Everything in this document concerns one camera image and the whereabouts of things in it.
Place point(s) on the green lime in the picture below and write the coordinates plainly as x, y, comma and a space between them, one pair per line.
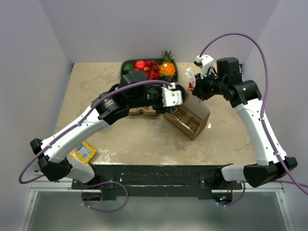
127, 68

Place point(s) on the brown pulp cup carrier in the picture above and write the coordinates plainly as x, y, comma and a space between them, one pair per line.
149, 111

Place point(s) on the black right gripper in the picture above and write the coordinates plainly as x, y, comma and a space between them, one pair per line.
199, 90

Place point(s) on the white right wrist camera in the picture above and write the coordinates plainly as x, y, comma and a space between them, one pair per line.
204, 62

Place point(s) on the red apple back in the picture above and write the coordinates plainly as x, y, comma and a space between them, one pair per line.
140, 65

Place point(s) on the orange pineapple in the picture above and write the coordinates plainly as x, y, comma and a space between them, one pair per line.
167, 68

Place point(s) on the brown paper cup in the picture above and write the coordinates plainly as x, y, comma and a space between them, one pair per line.
185, 95

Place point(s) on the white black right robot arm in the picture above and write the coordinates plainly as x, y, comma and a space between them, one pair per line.
272, 161

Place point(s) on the strawberry bunch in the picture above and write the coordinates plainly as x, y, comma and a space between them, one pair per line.
152, 70

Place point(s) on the red ribbed straw cup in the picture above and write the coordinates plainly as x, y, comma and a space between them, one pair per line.
192, 86

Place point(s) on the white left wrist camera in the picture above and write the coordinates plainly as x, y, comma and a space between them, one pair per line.
171, 96

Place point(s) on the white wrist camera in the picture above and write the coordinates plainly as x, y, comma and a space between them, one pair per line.
171, 96
204, 62

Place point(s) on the dark grey fruit tray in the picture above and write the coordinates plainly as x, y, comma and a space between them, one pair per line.
159, 62

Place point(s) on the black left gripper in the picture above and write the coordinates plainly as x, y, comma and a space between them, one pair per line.
159, 108

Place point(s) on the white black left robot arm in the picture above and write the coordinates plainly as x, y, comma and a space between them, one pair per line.
133, 91

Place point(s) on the brown white paper bag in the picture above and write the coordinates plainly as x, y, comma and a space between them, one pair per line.
196, 106

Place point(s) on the black cup lid top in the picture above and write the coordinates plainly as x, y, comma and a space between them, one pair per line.
180, 88

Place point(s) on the yellow chips bag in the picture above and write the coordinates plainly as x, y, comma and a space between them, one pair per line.
83, 152

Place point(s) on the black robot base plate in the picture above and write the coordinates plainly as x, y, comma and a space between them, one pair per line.
155, 181

